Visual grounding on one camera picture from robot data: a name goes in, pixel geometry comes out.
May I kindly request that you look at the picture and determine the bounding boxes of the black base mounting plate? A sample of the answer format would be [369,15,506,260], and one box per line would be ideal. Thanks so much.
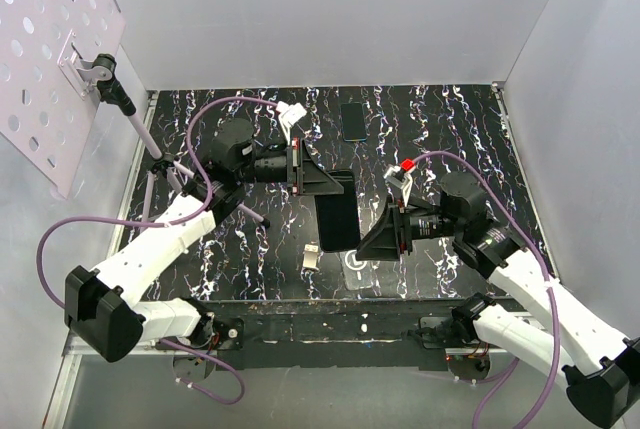
[202,299,491,379]

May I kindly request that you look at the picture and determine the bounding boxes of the small white plastic clip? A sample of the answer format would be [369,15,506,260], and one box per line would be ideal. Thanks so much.
[302,244,320,271]

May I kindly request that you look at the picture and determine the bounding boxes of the perforated lilac metal plate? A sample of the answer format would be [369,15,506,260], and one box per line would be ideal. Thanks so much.
[1,0,125,197]

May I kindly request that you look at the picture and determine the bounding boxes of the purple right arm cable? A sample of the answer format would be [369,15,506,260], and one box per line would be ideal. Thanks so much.
[409,150,560,428]

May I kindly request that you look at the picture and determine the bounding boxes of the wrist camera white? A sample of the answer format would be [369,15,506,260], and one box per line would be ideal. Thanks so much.
[275,101,307,143]
[384,159,416,207]

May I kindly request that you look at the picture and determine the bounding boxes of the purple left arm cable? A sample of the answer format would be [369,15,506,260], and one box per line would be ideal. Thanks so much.
[37,96,281,405]

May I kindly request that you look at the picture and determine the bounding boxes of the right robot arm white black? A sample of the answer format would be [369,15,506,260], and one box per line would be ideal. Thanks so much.
[356,166,639,428]

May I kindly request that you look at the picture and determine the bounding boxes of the tripod stand lilac black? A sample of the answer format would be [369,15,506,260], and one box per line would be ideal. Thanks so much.
[94,52,274,230]

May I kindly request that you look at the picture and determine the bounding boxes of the dark phone blue edge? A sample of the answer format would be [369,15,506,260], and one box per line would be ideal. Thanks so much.
[340,102,367,142]

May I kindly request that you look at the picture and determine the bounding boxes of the aluminium frame rail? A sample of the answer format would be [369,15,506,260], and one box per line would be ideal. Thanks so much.
[43,334,187,428]

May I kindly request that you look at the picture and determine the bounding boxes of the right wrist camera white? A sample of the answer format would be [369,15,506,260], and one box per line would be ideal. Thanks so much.
[384,159,416,207]

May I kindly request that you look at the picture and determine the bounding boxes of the clear phone case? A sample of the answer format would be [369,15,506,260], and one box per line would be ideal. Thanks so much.
[342,250,374,291]

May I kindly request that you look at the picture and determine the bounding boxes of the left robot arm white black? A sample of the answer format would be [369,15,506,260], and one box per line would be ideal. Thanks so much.
[64,119,344,362]

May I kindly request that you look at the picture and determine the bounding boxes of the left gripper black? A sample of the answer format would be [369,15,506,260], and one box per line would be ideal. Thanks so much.
[235,138,344,196]

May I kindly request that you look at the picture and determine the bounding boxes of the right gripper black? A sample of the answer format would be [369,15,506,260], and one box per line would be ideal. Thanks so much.
[354,195,462,261]

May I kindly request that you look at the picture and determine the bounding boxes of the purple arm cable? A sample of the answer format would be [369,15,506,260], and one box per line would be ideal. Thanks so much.
[409,150,560,428]
[37,96,281,405]

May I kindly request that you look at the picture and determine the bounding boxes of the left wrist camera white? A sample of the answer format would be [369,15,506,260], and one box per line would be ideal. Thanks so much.
[275,101,307,143]

